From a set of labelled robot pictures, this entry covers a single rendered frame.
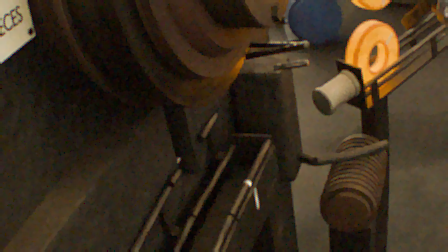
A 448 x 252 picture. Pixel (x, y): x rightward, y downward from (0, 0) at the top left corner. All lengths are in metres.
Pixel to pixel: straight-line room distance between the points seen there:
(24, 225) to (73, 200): 0.07
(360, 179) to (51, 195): 0.68
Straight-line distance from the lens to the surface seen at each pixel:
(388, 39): 1.27
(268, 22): 0.70
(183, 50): 0.64
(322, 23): 2.94
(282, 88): 1.03
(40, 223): 0.67
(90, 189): 0.69
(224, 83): 0.79
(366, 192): 1.17
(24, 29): 0.64
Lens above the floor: 1.24
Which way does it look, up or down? 30 degrees down
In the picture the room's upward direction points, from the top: 11 degrees counter-clockwise
